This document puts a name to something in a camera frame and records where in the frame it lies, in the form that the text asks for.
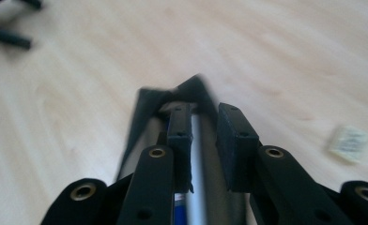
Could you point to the small translucent packet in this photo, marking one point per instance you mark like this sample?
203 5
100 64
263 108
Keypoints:
348 143

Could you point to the black mesh pencil case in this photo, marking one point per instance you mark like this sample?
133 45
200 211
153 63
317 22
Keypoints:
188 89

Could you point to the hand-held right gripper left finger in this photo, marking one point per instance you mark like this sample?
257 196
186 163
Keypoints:
150 187

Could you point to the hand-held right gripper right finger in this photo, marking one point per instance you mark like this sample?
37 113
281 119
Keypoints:
282 187

